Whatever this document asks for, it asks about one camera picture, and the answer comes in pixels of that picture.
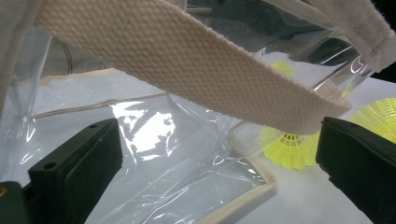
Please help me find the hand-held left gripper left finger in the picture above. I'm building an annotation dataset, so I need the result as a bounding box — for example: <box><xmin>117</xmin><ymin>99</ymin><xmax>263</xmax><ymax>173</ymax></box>
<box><xmin>27</xmin><ymin>118</ymin><xmax>124</xmax><ymax>224</ymax></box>

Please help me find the white table cover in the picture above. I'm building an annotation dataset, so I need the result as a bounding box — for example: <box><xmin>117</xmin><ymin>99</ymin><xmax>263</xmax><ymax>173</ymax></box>
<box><xmin>199</xmin><ymin>76</ymin><xmax>396</xmax><ymax>224</ymax></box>

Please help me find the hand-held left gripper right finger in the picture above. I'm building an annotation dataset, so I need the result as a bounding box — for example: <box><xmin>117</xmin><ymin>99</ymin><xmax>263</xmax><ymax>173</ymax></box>
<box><xmin>315</xmin><ymin>116</ymin><xmax>396</xmax><ymax>224</ymax></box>

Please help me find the clear bag with beige trim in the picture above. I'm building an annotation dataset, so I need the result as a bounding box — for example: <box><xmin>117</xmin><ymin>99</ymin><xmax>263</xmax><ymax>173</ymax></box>
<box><xmin>0</xmin><ymin>0</ymin><xmax>396</xmax><ymax>224</ymax></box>

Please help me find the yellow shuttlecock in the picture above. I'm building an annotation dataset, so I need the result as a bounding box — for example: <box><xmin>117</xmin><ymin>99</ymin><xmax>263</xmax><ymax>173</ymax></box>
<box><xmin>349</xmin><ymin>97</ymin><xmax>396</xmax><ymax>144</ymax></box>
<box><xmin>270</xmin><ymin>61</ymin><xmax>293</xmax><ymax>78</ymax></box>
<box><xmin>260</xmin><ymin>124</ymin><xmax>321</xmax><ymax>171</ymax></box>

